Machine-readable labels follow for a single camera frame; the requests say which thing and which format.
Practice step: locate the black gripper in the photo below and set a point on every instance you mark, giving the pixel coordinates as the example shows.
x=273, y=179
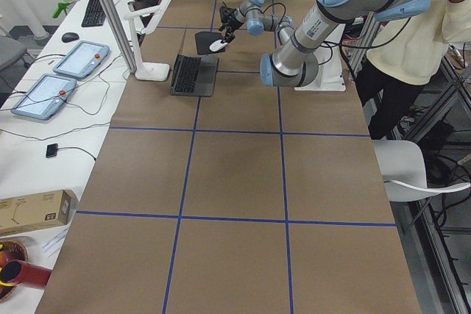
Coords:
x=230, y=20

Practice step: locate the white computer mouse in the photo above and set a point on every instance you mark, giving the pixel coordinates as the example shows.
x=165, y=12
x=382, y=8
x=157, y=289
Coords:
x=217, y=46

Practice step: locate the black mouse pad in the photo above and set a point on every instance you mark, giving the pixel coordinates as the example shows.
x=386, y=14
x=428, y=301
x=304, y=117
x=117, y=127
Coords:
x=203, y=41

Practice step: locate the grey laptop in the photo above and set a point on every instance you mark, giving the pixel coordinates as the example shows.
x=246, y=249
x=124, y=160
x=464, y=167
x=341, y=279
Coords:
x=193, y=76

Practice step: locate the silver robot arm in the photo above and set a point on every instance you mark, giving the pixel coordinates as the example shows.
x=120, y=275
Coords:
x=294, y=64

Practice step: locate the black computer mouse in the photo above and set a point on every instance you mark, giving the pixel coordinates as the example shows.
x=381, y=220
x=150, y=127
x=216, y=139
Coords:
x=69, y=37

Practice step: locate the black keyboard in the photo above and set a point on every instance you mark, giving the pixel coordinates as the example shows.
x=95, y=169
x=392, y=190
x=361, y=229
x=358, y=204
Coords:
x=94, y=14

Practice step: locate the upper blue teach pendant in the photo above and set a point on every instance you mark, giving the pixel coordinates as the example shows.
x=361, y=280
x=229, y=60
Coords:
x=82, y=60

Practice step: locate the blue teach pendant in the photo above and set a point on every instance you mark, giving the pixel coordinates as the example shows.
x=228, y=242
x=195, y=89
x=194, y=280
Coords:
x=82, y=60
x=45, y=98

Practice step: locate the person in cream sweater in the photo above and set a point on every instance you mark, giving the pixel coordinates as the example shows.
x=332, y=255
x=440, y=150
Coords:
x=406, y=54

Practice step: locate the lower blue teach pendant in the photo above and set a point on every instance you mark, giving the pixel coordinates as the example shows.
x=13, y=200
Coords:
x=45, y=98

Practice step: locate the small black square device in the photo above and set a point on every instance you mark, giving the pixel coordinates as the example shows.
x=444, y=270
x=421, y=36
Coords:
x=52, y=150

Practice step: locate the white chair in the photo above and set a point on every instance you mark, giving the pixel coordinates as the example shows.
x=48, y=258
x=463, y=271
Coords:
x=402, y=167

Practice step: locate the cardboard box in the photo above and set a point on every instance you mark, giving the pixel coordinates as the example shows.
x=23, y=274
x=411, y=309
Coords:
x=36, y=211

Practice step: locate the woven basket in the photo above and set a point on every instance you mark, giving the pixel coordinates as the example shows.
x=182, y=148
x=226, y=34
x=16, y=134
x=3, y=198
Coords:
x=11, y=250

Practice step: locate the red bottle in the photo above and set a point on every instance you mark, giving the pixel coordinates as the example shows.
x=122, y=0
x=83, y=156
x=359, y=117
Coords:
x=22, y=273

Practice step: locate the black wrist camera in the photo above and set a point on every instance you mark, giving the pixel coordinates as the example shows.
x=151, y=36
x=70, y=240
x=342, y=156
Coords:
x=226, y=14

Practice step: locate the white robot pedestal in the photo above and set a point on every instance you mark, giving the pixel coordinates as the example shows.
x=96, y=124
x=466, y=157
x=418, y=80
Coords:
x=330, y=77

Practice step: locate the aluminium frame post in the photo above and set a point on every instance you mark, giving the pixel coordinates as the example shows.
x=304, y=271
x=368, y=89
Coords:
x=119, y=34

